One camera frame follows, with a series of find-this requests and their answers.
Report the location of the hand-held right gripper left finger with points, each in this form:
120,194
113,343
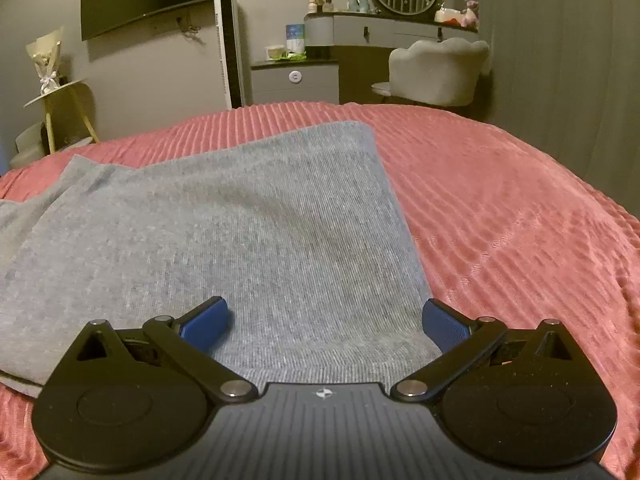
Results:
207,320

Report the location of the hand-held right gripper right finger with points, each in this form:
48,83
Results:
442,322

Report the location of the grey pants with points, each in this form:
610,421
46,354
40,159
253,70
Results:
250,235

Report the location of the pink ribbed blanket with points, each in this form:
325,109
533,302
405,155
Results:
500,210

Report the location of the grey round ottoman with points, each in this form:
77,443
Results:
30,147

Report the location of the grey drawer cabinet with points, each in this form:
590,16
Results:
295,85

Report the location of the grey upholstered chair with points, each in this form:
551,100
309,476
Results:
435,70

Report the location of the gold-legged side table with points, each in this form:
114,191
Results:
55,92

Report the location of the small white bowl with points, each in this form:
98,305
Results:
275,52

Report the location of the grey curtain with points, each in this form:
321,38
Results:
550,60

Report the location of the white canister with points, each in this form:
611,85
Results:
296,39

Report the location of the wrapped flower bouquet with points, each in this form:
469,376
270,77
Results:
47,60

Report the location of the white and red box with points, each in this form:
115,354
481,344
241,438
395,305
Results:
447,16

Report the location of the pink plush toy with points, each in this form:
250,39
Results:
470,12

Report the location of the grey vanity desk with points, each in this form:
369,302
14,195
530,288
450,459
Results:
350,25

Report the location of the beige cosmetic bottle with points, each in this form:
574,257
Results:
313,5
328,2

